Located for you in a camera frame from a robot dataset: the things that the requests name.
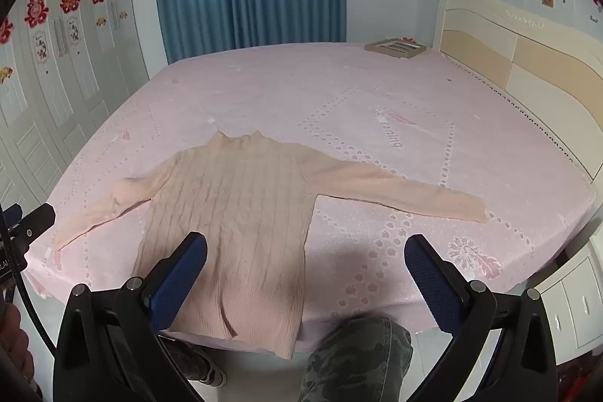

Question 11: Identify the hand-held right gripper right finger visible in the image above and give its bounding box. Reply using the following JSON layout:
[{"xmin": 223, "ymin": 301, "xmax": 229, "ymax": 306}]
[{"xmin": 404, "ymin": 234, "xmax": 559, "ymax": 402}]

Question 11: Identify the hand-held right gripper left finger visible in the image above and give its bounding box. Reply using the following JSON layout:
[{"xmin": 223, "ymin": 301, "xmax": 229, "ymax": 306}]
[{"xmin": 53, "ymin": 231, "xmax": 209, "ymax": 402}]

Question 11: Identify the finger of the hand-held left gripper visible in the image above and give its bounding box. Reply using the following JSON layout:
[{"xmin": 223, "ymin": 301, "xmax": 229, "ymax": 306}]
[
  {"xmin": 10, "ymin": 203, "xmax": 56, "ymax": 248},
  {"xmin": 2, "ymin": 203, "xmax": 24, "ymax": 226}
]

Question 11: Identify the pink knit sweater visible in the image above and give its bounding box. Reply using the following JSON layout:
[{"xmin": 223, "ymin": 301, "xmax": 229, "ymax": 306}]
[{"xmin": 53, "ymin": 130, "xmax": 487, "ymax": 359}]

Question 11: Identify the person's left hand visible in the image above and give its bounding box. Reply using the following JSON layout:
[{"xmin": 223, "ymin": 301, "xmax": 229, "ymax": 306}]
[{"xmin": 0, "ymin": 301, "xmax": 35, "ymax": 388}]

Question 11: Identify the grey shoe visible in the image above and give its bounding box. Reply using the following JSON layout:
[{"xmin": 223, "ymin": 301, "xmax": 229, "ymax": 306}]
[{"xmin": 195, "ymin": 362, "xmax": 228, "ymax": 388}]

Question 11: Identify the person's right leg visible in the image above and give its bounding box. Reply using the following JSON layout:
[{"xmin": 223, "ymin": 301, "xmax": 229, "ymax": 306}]
[{"xmin": 299, "ymin": 316, "xmax": 414, "ymax": 402}]

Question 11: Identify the white nightstand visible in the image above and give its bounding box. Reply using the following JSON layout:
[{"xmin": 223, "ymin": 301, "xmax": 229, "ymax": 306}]
[{"xmin": 534, "ymin": 223, "xmax": 603, "ymax": 365}]

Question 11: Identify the white wardrobe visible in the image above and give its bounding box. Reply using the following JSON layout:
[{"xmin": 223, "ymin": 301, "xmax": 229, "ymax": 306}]
[{"xmin": 0, "ymin": 0, "xmax": 165, "ymax": 214}]

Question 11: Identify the pink patterned bed sheet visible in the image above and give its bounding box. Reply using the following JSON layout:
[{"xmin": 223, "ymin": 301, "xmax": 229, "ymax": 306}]
[{"xmin": 21, "ymin": 40, "xmax": 598, "ymax": 358}]

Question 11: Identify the cream bed headboard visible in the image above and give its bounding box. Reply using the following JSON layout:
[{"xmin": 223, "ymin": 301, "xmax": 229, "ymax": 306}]
[{"xmin": 432, "ymin": 0, "xmax": 603, "ymax": 191}]

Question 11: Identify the black cable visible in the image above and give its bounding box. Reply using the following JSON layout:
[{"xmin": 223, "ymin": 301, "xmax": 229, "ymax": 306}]
[{"xmin": 0, "ymin": 204, "xmax": 60, "ymax": 360}]

